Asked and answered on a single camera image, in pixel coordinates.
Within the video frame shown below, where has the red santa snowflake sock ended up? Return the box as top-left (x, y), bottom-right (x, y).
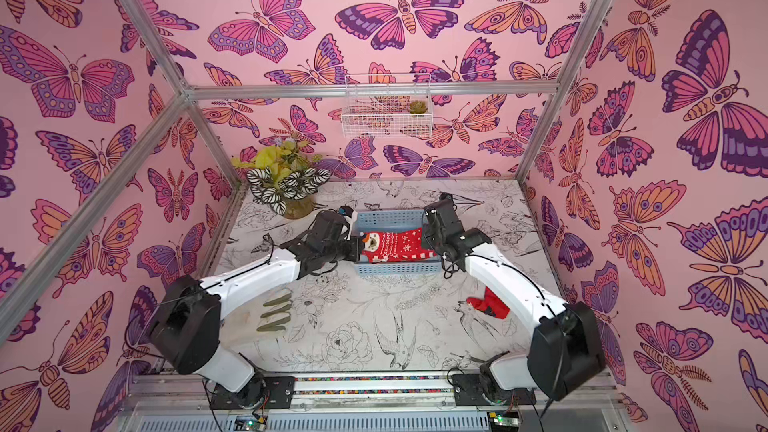
top-left (362, 228), bottom-right (436, 263)

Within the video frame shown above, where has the light blue plastic basket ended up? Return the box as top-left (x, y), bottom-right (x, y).
top-left (353, 209), bottom-right (442, 276)

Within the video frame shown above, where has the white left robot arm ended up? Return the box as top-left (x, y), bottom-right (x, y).
top-left (145, 206), bottom-right (360, 403)

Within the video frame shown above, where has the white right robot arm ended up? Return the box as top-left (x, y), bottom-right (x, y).
top-left (422, 194), bottom-right (607, 401)

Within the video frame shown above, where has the glass vase with plant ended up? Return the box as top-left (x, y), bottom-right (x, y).
top-left (231, 139), bottom-right (331, 219)

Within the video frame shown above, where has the small green succulent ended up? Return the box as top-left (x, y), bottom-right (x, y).
top-left (408, 100), bottom-right (429, 115)

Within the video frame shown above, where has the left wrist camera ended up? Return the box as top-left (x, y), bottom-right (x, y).
top-left (337, 205), bottom-right (357, 239)

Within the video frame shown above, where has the white wire wall basket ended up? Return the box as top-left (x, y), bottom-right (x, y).
top-left (339, 72), bottom-right (434, 140)

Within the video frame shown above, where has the aluminium frame profile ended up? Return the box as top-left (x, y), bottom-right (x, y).
top-left (1, 0), bottom-right (614, 339)

